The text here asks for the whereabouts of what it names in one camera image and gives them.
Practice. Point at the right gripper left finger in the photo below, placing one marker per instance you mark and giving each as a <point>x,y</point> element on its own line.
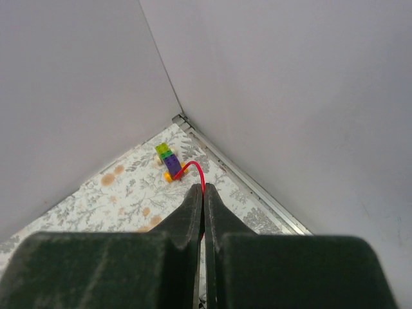
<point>155,269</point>

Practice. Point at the aluminium rail frame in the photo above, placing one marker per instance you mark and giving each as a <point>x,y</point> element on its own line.
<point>270,206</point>

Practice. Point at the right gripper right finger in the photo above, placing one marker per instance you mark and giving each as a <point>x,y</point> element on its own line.
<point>248,270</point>

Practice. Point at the colourful toy block train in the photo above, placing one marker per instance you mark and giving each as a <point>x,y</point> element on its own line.
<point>169,158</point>

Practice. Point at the floral table mat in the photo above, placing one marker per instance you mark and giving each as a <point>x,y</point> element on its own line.
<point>133,196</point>

